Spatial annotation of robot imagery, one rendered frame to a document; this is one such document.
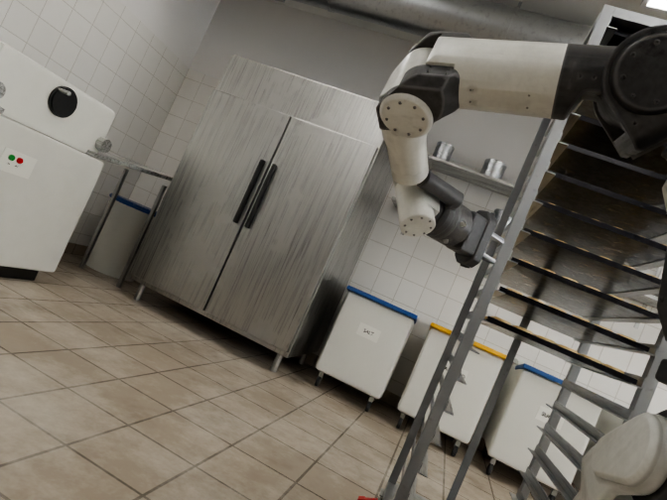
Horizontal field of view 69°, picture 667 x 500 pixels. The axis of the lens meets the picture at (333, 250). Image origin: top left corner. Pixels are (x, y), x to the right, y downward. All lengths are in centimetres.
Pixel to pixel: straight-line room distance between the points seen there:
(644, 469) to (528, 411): 293
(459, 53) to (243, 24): 478
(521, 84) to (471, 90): 6
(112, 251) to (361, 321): 227
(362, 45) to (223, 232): 228
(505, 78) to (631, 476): 47
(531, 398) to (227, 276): 221
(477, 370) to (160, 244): 245
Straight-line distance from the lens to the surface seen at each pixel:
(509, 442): 357
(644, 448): 63
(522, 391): 353
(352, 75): 477
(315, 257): 337
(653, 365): 152
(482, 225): 104
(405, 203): 90
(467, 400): 351
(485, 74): 67
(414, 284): 415
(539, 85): 67
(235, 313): 353
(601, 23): 170
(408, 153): 81
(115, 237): 458
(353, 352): 354
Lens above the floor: 81
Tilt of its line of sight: 2 degrees up
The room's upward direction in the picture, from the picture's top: 24 degrees clockwise
